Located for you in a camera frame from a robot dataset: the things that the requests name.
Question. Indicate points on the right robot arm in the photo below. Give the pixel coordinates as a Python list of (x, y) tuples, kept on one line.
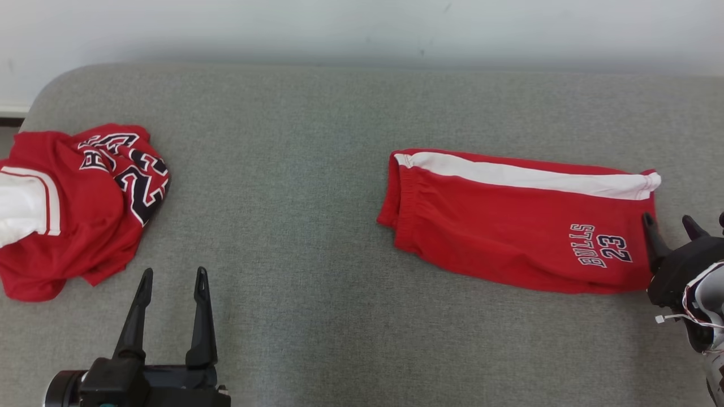
[(714, 294)]

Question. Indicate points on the white wall baseboard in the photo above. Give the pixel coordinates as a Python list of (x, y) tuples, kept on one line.
[(11, 108)]

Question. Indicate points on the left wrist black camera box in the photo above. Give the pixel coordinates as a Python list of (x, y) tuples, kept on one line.
[(113, 381)]

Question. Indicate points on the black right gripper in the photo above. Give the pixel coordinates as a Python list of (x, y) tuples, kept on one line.
[(673, 277)]

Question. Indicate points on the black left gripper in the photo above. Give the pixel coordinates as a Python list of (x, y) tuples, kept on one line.
[(181, 390)]

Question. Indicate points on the red Bulls basketball jersey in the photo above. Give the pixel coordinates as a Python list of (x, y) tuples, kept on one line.
[(85, 226)]

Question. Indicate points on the red shorts with white stripe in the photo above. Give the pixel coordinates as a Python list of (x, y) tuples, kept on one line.
[(498, 232)]

